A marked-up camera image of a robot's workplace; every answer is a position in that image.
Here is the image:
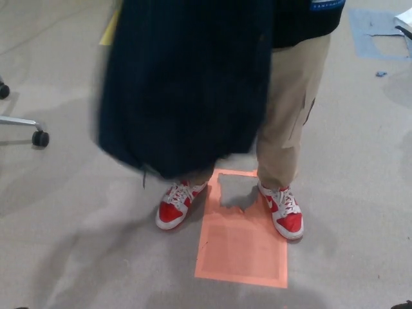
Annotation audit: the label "person's black shirt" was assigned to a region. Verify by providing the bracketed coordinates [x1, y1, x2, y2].
[272, 0, 343, 51]

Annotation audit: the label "grey blue floor tape square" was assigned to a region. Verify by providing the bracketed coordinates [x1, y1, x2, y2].
[349, 8, 412, 61]

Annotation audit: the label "silver office chair base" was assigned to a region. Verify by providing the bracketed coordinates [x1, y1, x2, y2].
[0, 74, 44, 136]

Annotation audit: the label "yellow floor sheet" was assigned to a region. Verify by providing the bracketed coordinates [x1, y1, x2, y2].
[98, 9, 122, 46]

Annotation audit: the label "dark blue coat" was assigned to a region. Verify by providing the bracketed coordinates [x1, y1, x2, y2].
[96, 0, 275, 189]

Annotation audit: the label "beige trousers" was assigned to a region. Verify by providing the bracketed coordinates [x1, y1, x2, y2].
[185, 33, 332, 191]

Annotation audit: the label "blue white shirt badge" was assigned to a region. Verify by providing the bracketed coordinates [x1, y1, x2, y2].
[310, 0, 337, 12]

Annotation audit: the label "person's right red white sneaker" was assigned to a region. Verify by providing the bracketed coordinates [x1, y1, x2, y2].
[155, 180, 210, 230]

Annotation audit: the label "white flat board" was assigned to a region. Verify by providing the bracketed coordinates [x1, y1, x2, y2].
[393, 8, 412, 33]

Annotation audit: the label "orange floor marker sheet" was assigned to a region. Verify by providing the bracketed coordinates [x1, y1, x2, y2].
[194, 168, 288, 289]

